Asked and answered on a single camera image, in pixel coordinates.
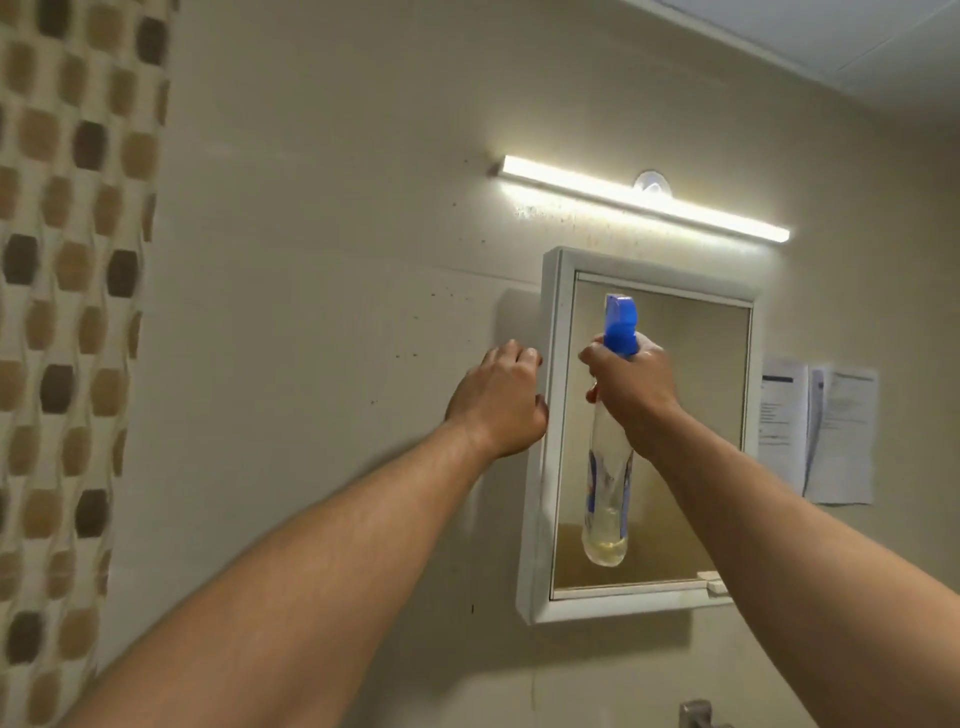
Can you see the person's left hand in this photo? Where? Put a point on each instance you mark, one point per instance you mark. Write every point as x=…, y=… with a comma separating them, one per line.
x=495, y=405

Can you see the person's right hand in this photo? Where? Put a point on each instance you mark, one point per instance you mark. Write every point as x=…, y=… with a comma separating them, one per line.
x=637, y=390

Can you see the person's left thumb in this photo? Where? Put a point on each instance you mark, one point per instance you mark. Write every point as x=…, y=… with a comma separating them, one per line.
x=541, y=414

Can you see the person's right thumb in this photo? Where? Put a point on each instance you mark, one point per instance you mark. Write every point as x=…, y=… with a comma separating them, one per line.
x=591, y=361

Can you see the clear spray bottle blue nozzle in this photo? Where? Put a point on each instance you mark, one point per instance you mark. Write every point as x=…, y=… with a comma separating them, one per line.
x=609, y=487

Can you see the white mirror cabinet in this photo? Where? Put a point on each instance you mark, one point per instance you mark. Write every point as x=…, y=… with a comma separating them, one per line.
x=697, y=420

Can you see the person's right forearm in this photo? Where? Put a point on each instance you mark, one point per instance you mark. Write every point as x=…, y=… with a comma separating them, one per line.
x=795, y=570

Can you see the person's left forearm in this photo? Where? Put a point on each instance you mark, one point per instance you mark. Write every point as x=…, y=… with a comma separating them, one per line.
x=300, y=570

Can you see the white led light bar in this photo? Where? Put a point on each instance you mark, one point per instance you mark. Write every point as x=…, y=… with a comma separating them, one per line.
x=645, y=199

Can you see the white printed paper sheet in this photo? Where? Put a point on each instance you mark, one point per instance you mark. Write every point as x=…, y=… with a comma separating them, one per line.
x=844, y=435
x=784, y=420

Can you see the grey metal fixture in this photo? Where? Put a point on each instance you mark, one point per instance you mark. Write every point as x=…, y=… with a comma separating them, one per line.
x=697, y=714

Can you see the white round light mount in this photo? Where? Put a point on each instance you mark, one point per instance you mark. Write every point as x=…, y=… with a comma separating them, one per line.
x=651, y=180

